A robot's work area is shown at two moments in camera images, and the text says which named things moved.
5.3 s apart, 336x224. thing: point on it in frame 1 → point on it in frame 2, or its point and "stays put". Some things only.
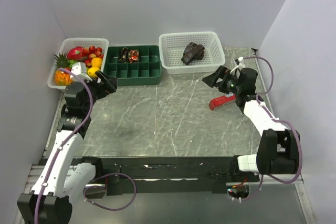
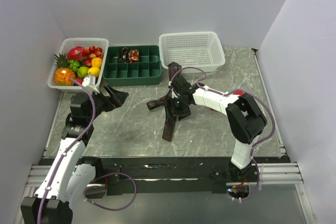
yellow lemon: [92, 70] stays put
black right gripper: [211, 80] → [182, 114]
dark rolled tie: [123, 55] stays put
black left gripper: [107, 87] → [111, 102]
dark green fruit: [71, 62] stays put
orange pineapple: [62, 78] stays put
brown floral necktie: [192, 52] → [174, 69]
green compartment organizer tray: [147, 72] stays put
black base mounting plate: [172, 175] stays put
